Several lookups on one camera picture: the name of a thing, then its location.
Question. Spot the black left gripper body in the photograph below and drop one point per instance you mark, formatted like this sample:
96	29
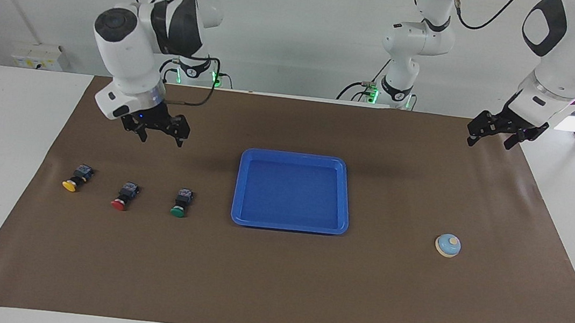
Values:
497	123

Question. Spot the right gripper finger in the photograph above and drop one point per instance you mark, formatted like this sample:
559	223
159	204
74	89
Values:
181	138
141	134

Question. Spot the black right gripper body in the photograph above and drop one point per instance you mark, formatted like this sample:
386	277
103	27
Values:
154	119

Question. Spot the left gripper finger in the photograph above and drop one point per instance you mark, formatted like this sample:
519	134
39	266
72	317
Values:
474	137
514	142

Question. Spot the green push button switch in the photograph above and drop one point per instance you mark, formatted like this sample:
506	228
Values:
181	203

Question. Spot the red push button switch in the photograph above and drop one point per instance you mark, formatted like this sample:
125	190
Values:
124	197

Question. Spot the yellow push button switch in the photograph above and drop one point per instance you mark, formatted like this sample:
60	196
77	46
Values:
77	176

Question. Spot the blue call bell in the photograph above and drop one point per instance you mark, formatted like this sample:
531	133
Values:
448	246

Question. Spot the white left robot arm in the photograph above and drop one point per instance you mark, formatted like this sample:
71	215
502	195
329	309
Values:
571	47

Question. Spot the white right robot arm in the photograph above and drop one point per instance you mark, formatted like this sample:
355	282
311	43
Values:
126	56

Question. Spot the blue plastic tray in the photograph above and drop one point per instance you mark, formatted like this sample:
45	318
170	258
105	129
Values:
292	194

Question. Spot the brown table mat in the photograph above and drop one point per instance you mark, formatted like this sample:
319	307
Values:
274	279

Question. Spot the white wall socket box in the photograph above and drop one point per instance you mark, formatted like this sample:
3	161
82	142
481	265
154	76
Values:
39	57

